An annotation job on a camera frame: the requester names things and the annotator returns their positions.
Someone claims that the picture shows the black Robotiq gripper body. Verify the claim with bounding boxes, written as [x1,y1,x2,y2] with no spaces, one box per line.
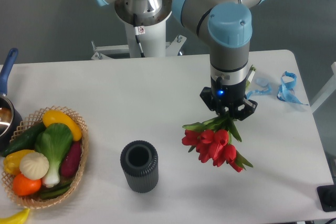
[211,77,246,111]

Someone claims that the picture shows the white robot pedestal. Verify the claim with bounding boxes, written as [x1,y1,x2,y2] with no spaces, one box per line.
[91,0,187,60]

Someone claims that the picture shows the purple sweet potato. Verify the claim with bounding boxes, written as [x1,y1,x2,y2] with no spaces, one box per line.
[60,142,81,177]

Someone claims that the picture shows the dark grey ribbed vase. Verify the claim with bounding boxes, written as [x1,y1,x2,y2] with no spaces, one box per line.
[120,140,159,193]

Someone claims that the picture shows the blue handled saucepan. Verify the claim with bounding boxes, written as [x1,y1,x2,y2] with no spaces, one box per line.
[1,48,22,151]

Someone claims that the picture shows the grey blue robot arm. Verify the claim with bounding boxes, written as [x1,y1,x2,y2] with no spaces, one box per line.
[96,0,265,121]

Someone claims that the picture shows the dark green bean pods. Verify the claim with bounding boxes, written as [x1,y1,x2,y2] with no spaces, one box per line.
[39,182,71,200]

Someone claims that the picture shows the yellow banana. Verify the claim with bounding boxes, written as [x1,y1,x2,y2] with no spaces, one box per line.
[0,208,30,224]

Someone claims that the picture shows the white steamed bun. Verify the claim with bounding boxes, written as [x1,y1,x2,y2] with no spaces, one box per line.
[19,152,49,180]

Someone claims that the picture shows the black device at edge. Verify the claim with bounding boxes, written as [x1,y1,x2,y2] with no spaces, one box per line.
[317,185,335,212]

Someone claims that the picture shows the orange tangerine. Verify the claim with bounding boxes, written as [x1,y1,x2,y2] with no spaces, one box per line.
[12,173,42,196]

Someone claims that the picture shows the blue ribbon strip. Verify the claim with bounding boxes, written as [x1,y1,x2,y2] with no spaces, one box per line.
[246,78,272,100]

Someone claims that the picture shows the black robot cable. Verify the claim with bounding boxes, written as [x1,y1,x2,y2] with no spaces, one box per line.
[132,13,146,58]

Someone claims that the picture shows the green bok choy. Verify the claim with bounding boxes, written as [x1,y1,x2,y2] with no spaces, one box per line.
[35,123,73,188]

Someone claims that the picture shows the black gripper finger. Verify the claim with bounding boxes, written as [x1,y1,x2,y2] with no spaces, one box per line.
[199,87,223,115]
[229,98,258,121]

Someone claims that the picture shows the yellow bell pepper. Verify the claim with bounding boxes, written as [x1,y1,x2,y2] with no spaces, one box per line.
[3,150,34,176]

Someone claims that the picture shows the white frame at right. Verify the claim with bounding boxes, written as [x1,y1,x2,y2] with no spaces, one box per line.
[310,62,335,113]

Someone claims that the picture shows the blue ribbon loop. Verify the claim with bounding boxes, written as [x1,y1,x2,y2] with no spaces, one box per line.
[277,71,308,105]

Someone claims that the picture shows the green cucumber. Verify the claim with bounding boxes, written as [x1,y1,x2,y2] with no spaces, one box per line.
[1,122,46,157]

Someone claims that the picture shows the red tulip bouquet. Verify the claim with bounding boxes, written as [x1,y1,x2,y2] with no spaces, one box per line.
[182,112,253,173]

